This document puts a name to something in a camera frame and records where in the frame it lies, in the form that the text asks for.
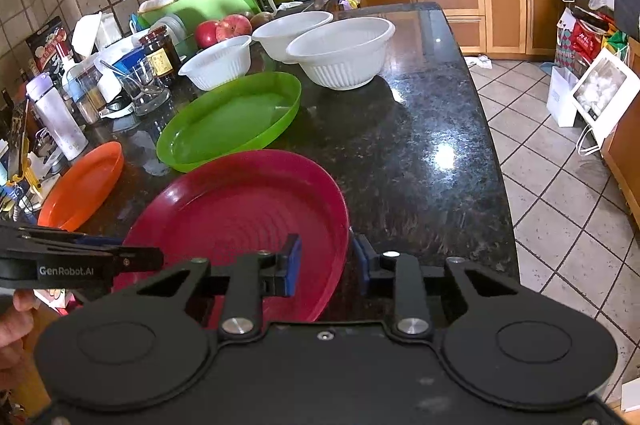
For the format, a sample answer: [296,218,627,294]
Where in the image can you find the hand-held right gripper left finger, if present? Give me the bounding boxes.
[131,234,302,339]

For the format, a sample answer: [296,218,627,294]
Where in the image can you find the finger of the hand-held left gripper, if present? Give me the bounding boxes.
[114,247,165,275]
[0,225,123,255]

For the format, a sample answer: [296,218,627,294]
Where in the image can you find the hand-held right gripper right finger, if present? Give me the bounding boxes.
[353,234,533,340]

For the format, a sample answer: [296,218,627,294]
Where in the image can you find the red plastic plate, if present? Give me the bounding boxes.
[114,149,351,323]

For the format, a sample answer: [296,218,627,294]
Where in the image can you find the small white ribbed bowl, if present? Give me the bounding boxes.
[178,35,252,91]

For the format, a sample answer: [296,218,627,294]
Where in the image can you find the stack of grey plates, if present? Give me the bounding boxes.
[148,12,188,56]

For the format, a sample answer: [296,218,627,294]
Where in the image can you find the person's left hand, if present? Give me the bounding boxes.
[0,292,37,386]

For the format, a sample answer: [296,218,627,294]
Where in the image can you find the orange plastic plate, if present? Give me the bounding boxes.
[37,142,125,232]

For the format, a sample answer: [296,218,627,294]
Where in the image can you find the white bottle purple lid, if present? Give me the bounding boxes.
[26,74,89,161]

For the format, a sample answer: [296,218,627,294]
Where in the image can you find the clear glass jar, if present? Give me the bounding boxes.
[65,64,103,126]

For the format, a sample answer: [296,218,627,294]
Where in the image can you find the clear glass cup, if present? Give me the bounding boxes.
[117,58,171,116]

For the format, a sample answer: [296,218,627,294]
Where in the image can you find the green plastic plate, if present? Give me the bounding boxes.
[156,72,302,173]

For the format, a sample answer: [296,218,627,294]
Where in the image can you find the metal spoon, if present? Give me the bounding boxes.
[99,60,151,98]

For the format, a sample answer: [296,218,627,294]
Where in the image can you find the blue white tissue pack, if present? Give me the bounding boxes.
[75,38,151,106]

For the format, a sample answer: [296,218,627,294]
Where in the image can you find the dark sauce jar red lid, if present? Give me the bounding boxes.
[139,25,182,87]

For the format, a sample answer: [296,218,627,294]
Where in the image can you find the large white ribbed bowl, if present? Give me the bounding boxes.
[286,17,396,90]

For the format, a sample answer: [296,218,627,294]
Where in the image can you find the black snack packet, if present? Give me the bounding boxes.
[26,16,71,73]

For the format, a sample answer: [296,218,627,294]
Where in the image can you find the medium white smooth bowl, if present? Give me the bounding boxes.
[251,10,334,65]

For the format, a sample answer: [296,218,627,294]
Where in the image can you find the dark red apple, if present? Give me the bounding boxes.
[194,20,221,50]

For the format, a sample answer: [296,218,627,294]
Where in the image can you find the striped pink apple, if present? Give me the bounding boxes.
[216,14,253,46]

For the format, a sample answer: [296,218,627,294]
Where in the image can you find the white cloth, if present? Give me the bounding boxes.
[137,0,201,13]

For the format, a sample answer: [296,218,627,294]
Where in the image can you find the white paper bag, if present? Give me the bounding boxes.
[546,65,581,127]

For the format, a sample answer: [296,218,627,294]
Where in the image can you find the wooden base cabinets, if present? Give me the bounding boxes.
[356,0,566,58]

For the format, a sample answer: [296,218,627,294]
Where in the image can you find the white box with picture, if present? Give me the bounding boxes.
[571,48,640,136]

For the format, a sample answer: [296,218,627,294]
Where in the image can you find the red gift bag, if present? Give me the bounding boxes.
[555,8,613,71]

